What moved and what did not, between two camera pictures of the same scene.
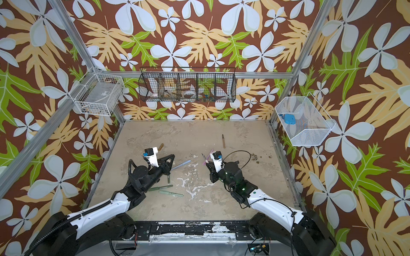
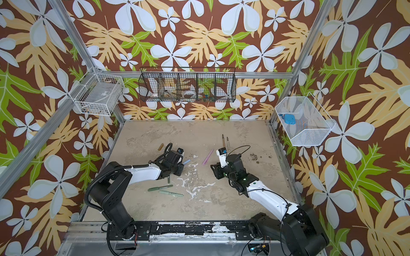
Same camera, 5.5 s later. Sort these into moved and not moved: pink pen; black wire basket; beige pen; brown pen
Moved: beige pen
Not moved: brown pen; pink pen; black wire basket
